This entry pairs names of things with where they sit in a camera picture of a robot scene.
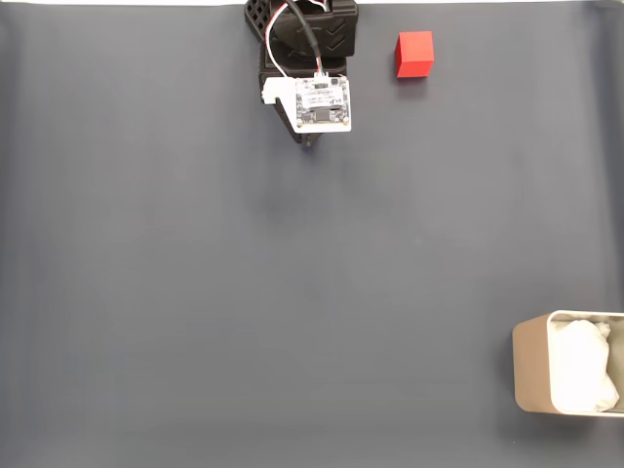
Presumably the red cube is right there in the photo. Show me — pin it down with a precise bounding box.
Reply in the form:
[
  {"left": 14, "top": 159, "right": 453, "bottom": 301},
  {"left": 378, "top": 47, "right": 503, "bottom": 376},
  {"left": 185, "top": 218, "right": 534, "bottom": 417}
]
[{"left": 395, "top": 30, "right": 436, "bottom": 79}]

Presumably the beige metal box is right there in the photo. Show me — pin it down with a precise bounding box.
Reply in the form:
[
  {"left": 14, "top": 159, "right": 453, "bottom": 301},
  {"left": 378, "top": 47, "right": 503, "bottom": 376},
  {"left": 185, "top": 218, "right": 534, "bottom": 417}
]
[{"left": 511, "top": 309, "right": 624, "bottom": 418}]

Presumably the dark blue-grey mat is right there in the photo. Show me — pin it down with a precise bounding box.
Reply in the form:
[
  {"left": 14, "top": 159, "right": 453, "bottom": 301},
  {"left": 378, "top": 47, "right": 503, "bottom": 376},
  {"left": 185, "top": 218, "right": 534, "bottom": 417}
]
[{"left": 0, "top": 3, "right": 624, "bottom": 468}]

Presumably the white tissue paper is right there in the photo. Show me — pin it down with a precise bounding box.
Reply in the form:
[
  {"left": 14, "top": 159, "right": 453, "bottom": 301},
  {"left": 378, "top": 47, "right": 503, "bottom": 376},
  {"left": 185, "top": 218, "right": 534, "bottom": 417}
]
[{"left": 549, "top": 316, "right": 622, "bottom": 413}]

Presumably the black camera cable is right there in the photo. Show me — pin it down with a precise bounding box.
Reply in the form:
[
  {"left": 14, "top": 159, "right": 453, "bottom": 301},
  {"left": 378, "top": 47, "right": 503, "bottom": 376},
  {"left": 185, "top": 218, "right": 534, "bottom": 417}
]
[{"left": 285, "top": 0, "right": 327, "bottom": 75}]

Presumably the white camera circuit board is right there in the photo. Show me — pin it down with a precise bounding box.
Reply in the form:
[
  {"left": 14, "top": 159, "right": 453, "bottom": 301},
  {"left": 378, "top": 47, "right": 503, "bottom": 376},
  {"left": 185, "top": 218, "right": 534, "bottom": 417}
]
[{"left": 261, "top": 75, "right": 353, "bottom": 135}]

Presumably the white wire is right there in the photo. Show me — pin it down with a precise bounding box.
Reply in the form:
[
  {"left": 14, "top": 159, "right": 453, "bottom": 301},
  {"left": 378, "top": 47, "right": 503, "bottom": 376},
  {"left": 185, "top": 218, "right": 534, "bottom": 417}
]
[{"left": 264, "top": 0, "right": 294, "bottom": 80}]

